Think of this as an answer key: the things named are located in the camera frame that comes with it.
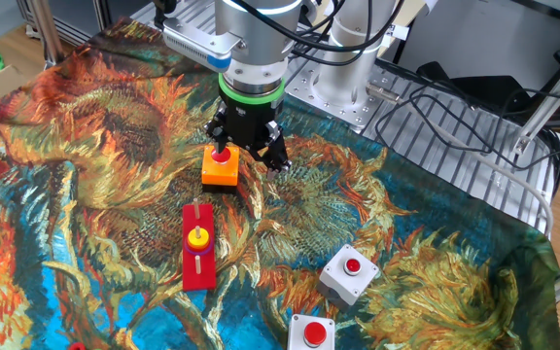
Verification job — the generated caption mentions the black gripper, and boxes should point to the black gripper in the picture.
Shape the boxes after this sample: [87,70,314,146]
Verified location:
[205,94,293,183]

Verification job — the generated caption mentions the yellow Hanoi ring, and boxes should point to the yellow Hanoi ring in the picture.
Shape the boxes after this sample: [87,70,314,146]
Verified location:
[187,227,210,248]

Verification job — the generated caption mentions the red Hanoi base with pegs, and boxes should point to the red Hanoi base with pegs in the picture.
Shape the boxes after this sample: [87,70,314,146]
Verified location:
[181,197,218,293]

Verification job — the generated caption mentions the orange button box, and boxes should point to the orange button box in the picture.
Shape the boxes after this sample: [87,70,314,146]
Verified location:
[200,144,241,193]

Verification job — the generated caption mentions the sunflower painting tablecloth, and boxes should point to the sunflower painting tablecloth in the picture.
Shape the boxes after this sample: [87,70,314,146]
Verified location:
[0,17,560,350]

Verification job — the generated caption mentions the white box flat red button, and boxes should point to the white box flat red button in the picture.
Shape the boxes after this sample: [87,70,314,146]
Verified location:
[316,244,381,308]

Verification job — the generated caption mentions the white printed tag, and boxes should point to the white printed tag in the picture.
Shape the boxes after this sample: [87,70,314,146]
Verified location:
[385,22,410,42]

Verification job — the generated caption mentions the white box mushroom red button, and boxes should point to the white box mushroom red button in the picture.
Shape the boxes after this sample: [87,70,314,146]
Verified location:
[287,313,337,350]

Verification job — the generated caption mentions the black office chair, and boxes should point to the black office chair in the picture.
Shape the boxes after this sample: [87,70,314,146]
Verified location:
[415,48,560,177]

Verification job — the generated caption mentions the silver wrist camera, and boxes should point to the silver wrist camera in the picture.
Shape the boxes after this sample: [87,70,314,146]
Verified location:
[161,17,243,74]

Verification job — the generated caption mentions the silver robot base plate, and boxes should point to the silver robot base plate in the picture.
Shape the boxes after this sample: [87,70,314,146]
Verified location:
[283,61,401,135]

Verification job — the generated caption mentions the large purple Hanoi ring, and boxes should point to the large purple Hanoi ring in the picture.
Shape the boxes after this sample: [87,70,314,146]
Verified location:
[184,241,214,258]

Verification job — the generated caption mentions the grey thick cable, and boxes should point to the grey thick cable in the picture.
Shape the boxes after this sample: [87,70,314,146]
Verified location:
[366,81,555,237]

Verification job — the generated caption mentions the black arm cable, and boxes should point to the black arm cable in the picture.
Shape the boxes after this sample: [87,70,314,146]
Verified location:
[153,0,407,67]

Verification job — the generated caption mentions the aluminium frame rail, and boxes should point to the aluminium frame rail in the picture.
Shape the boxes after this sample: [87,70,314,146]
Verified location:
[17,0,116,49]

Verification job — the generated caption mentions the black table cable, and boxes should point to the black table cable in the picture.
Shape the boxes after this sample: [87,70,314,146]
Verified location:
[373,57,560,172]

